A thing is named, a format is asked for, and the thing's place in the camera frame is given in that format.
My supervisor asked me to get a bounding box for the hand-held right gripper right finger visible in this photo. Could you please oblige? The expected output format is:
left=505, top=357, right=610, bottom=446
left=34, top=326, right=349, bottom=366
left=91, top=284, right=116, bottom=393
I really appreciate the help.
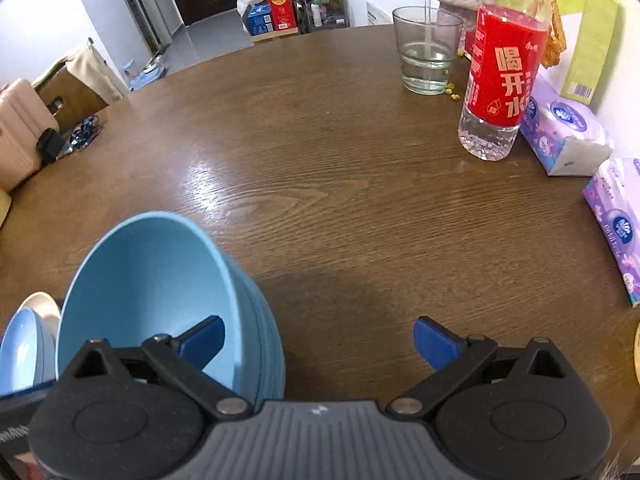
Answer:
left=386, top=316, right=571, bottom=417

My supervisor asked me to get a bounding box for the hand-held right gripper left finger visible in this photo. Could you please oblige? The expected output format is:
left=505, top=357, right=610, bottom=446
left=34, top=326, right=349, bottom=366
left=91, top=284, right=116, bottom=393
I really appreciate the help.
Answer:
left=67, top=316, right=251, bottom=417

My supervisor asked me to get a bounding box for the small blue plate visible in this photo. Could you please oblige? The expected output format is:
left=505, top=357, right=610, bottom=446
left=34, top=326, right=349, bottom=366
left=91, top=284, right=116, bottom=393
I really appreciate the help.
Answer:
left=0, top=307, right=56, bottom=396

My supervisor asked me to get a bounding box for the cream plate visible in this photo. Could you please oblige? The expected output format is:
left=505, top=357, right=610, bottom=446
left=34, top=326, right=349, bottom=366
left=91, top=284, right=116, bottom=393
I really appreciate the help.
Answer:
left=17, top=291, right=63, bottom=341

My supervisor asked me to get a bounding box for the purple tissue pack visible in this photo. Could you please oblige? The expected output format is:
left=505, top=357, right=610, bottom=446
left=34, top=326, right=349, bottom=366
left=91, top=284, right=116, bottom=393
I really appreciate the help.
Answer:
left=582, top=157, right=640, bottom=309
left=519, top=74, right=615, bottom=177

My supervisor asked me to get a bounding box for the black cylinder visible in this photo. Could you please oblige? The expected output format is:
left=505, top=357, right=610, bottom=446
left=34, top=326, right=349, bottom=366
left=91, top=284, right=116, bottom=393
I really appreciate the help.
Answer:
left=36, top=129, right=63, bottom=164

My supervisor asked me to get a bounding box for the red label water bottle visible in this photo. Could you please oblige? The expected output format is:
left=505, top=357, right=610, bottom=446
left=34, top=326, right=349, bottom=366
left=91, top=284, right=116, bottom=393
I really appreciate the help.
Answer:
left=458, top=0, right=552, bottom=162

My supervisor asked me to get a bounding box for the wooden chair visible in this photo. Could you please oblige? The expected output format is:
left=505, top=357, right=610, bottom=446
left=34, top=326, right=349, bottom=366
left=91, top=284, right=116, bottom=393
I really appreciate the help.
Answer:
left=36, top=62, right=110, bottom=133

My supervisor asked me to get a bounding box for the pink suitcase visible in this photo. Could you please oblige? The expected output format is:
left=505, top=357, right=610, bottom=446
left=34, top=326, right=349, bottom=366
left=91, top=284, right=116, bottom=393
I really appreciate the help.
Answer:
left=0, top=78, right=61, bottom=193

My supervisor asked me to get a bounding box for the glass tumbler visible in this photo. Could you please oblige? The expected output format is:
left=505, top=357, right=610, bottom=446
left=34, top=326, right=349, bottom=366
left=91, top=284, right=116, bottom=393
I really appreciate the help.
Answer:
left=392, top=6, right=464, bottom=97

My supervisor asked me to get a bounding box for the cardboard box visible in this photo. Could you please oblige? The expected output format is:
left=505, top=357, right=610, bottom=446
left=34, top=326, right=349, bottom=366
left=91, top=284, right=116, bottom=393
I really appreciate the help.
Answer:
left=250, top=29, right=301, bottom=44

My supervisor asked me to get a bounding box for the blue box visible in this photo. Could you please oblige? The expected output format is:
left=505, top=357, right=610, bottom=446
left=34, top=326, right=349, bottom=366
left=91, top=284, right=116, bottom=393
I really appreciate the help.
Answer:
left=247, top=4, right=277, bottom=37

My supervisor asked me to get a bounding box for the white flat panel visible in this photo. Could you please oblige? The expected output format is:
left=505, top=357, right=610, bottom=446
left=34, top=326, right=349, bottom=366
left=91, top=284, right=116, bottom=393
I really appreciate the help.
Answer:
left=366, top=1, right=397, bottom=27

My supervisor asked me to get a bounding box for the red box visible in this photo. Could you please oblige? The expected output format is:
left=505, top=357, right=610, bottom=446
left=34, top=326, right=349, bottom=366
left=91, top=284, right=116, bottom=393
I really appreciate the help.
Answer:
left=267, top=0, right=295, bottom=31

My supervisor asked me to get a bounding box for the green snack box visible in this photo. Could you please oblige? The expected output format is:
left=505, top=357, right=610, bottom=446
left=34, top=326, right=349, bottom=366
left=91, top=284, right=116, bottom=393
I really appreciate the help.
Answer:
left=537, top=0, right=622, bottom=107

